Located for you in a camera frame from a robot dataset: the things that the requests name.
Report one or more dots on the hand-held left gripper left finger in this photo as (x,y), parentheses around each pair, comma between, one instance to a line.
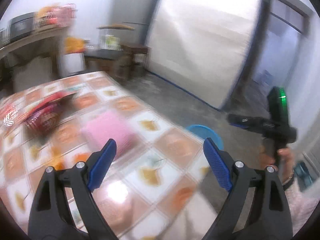
(102,170)

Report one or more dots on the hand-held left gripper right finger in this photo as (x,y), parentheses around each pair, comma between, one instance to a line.
(217,167)

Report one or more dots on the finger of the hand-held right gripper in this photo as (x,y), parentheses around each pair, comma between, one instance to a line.
(245,123)

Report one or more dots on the pink sponge block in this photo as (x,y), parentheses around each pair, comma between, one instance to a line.
(110,127)

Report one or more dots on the red can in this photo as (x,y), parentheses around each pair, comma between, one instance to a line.
(42,118)

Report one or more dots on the red snack packet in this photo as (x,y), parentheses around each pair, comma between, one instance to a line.
(55,98)

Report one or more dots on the person's right forearm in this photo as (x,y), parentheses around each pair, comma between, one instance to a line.
(300,205)

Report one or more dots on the person's right hand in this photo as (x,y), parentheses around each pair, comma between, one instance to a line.
(286,162)

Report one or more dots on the tile pattern tablecloth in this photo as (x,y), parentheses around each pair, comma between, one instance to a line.
(155,177)

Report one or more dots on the blue slipper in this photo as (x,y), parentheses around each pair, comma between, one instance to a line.
(303,176)

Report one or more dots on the white mattress with blue trim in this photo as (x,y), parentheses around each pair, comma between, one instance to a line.
(200,42)

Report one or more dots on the white cabinet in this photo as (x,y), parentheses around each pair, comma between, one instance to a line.
(73,63)

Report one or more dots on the dark wooden side table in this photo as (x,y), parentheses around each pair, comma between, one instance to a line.
(105,53)

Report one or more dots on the grey sack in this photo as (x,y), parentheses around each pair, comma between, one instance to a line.
(32,72)

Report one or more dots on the yellow plastic bag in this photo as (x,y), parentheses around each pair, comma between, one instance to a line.
(73,45)

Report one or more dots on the green white carton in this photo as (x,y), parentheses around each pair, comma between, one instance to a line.
(111,42)

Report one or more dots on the light wooden chair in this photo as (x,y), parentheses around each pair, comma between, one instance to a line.
(117,26)

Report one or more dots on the grey refrigerator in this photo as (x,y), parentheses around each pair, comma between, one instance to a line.
(135,2)

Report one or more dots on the dark microwave oven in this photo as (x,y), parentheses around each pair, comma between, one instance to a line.
(22,26)

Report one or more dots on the dark door frame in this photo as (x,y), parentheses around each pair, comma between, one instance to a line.
(290,21)

